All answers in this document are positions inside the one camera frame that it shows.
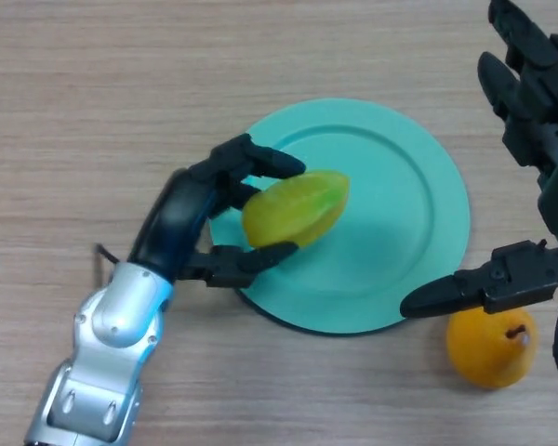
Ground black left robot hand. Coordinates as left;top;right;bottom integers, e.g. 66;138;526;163
126;133;307;289

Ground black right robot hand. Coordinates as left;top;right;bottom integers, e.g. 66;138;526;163
399;0;558;320

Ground yellow green starfruit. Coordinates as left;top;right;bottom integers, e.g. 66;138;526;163
241;169;352;250

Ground green round plate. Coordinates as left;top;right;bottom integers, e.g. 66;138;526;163
207;97;472;335

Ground orange pear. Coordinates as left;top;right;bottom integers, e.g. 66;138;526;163
445;309;539;389

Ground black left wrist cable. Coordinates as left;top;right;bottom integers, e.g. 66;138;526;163
95;243;121;284

